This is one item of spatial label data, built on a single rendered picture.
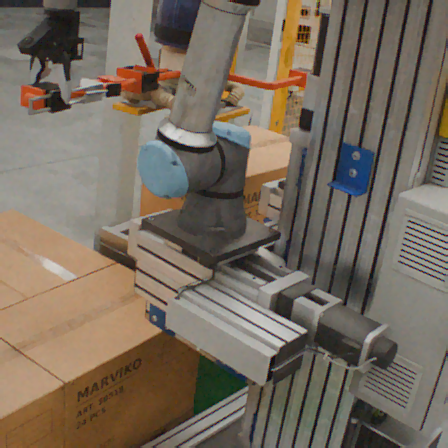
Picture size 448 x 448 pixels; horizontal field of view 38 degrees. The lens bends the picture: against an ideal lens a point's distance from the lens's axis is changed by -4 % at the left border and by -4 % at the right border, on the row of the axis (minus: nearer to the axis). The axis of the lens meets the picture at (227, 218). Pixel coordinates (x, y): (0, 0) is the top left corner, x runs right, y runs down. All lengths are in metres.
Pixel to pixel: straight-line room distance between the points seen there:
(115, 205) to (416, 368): 2.33
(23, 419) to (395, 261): 0.97
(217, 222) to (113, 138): 1.99
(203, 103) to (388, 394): 0.70
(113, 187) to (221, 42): 2.29
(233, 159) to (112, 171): 2.07
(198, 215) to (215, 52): 0.38
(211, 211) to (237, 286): 0.17
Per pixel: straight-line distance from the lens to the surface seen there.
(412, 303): 1.34
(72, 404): 1.84
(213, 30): 1.19
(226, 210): 1.41
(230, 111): 2.07
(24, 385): 1.77
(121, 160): 3.36
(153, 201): 2.34
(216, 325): 1.29
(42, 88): 1.56
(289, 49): 3.31
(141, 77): 1.79
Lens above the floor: 1.62
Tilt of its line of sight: 22 degrees down
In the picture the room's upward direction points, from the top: 8 degrees clockwise
